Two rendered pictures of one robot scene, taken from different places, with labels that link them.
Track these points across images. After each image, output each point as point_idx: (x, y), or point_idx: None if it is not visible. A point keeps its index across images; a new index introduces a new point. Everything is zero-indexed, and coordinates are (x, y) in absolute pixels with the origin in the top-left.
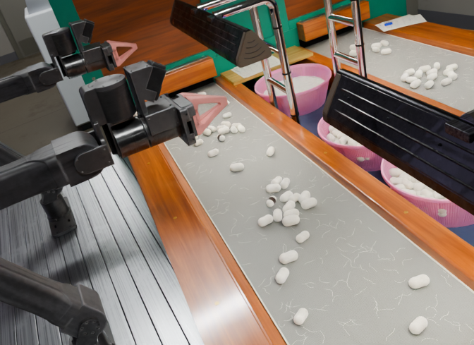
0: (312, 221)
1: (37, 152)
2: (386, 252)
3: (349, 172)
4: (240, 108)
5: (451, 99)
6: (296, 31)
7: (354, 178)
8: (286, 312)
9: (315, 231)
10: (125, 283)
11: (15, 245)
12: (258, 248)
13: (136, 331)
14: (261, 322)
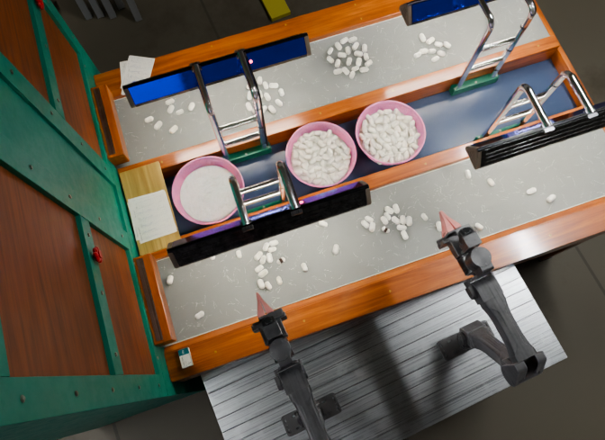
0: (410, 211)
1: (495, 306)
2: (443, 181)
3: (378, 179)
4: None
5: (304, 99)
6: (111, 163)
7: (386, 178)
8: None
9: (418, 210)
10: (408, 336)
11: None
12: (424, 242)
13: (448, 321)
14: (483, 243)
